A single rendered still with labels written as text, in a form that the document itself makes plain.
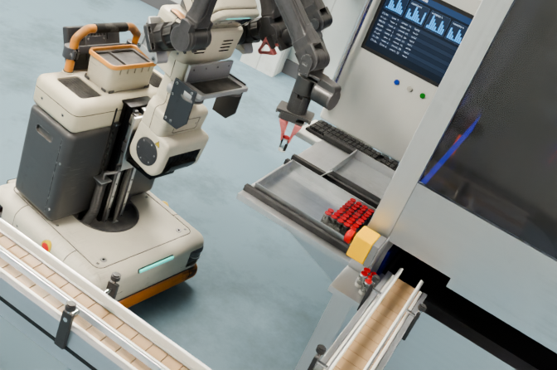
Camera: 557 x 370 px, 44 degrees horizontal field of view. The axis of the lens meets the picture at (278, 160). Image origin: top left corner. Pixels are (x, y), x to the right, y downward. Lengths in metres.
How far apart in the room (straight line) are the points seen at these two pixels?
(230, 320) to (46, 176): 0.98
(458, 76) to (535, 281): 0.56
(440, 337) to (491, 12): 0.89
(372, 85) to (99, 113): 1.12
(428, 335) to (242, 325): 1.18
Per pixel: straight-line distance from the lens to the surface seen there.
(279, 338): 3.05
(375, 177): 2.57
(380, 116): 2.95
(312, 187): 2.31
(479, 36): 1.74
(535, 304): 1.93
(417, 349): 2.08
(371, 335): 1.74
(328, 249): 2.05
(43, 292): 1.52
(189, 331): 2.91
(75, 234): 2.75
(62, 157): 2.59
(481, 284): 1.93
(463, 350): 2.04
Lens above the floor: 1.96
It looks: 27 degrees down
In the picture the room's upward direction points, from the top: 22 degrees clockwise
